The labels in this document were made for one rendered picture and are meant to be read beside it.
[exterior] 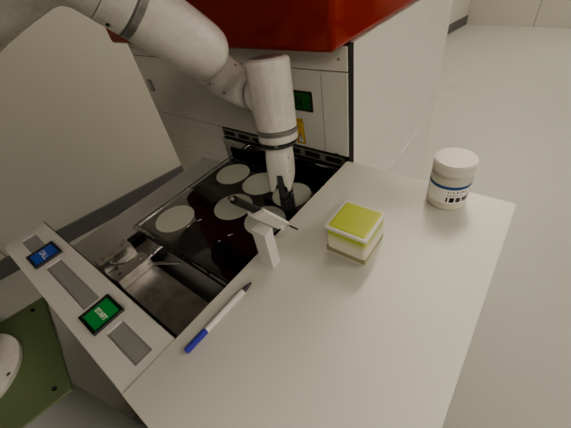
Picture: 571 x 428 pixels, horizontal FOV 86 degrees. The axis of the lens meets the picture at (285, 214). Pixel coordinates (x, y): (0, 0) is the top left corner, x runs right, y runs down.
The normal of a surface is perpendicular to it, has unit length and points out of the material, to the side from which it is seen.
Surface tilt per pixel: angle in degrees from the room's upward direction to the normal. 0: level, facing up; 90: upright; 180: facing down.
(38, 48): 90
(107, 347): 0
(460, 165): 0
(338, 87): 90
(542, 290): 0
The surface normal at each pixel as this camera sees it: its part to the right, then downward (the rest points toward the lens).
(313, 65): -0.60, 0.60
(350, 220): -0.15, -0.73
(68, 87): 0.66, 0.43
